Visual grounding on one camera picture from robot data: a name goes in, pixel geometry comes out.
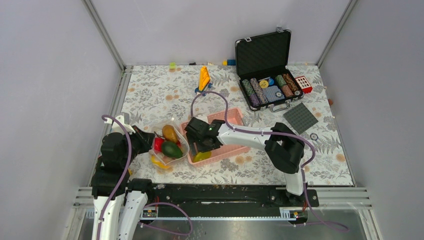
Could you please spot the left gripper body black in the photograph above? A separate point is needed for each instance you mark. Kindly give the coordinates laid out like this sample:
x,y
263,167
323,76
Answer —
x,y
139,143

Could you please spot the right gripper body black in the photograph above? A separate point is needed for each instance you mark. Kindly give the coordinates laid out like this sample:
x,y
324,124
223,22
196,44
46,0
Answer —
x,y
202,146

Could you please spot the red apple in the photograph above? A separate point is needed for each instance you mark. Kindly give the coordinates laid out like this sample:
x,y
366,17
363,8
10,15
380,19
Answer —
x,y
157,144

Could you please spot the yellow green mango slice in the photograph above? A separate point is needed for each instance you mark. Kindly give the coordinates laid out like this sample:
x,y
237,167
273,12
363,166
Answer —
x,y
201,156

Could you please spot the clear zip top bag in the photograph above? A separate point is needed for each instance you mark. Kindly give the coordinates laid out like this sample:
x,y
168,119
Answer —
x,y
182,143

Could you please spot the brown potato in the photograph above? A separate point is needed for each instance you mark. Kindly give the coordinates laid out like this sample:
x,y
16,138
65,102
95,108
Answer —
x,y
169,133

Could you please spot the yellow orange mango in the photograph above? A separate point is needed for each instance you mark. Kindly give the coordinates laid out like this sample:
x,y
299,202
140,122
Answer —
x,y
158,163

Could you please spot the green avocado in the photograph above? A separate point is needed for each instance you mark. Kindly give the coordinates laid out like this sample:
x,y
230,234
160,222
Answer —
x,y
171,150

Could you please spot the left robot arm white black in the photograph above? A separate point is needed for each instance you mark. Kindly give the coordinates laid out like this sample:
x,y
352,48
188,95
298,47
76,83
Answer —
x,y
119,201

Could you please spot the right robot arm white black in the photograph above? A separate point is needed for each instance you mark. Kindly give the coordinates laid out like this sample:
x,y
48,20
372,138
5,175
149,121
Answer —
x,y
284,149

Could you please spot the pink plastic basket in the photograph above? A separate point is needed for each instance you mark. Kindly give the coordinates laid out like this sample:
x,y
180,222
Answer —
x,y
233,143

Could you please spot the blue yellow brick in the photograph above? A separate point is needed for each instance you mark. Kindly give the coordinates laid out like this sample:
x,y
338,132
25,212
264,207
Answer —
x,y
229,62

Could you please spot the black poker chip case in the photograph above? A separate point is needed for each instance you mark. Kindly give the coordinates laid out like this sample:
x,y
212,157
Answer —
x,y
261,65

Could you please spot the grey building baseplate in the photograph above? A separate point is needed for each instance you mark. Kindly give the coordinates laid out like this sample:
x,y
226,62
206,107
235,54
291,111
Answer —
x,y
300,118

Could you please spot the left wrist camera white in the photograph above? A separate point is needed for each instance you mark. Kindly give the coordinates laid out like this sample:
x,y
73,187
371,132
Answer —
x,y
119,123

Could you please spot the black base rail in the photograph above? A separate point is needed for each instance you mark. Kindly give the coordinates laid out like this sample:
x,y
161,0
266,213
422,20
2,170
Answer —
x,y
221,200

